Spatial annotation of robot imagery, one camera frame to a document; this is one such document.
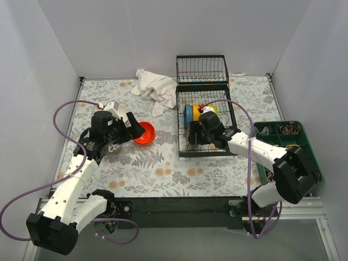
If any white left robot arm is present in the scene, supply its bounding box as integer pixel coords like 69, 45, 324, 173
26, 110, 145, 256

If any floral table mat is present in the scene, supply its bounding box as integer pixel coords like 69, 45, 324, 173
53, 76, 283, 198

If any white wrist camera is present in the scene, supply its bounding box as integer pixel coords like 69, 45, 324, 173
103, 101, 120, 119
202, 106, 215, 114

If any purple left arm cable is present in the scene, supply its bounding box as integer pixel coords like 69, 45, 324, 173
0, 100, 140, 245

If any yellow orange bowl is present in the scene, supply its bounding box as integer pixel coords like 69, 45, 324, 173
192, 104, 201, 121

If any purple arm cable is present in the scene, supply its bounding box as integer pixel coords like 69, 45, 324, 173
0, 100, 140, 245
198, 99, 283, 240

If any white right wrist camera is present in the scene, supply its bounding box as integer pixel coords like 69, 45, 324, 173
202, 106, 215, 114

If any green compartment tray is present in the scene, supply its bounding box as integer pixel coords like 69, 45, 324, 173
254, 121, 325, 183

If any pink patterned bowl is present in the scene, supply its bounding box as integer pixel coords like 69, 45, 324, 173
108, 144, 122, 153

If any black wire dish rack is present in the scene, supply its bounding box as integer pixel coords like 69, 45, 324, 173
176, 84, 237, 157

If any blue bowl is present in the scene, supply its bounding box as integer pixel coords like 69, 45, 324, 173
184, 104, 193, 127

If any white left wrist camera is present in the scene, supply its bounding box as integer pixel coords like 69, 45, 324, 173
103, 101, 120, 119

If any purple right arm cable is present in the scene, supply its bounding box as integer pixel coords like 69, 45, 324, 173
198, 99, 283, 240

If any crumpled white cloth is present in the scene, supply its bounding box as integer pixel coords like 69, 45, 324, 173
131, 69, 177, 117

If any dark patterned bowl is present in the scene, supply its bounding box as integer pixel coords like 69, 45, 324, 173
185, 127, 192, 151

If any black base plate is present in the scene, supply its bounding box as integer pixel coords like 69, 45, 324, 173
97, 196, 251, 232

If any black wire basket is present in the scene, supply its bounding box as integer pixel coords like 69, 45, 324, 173
176, 55, 229, 85

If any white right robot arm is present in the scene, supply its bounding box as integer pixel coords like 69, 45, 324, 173
189, 111, 320, 216

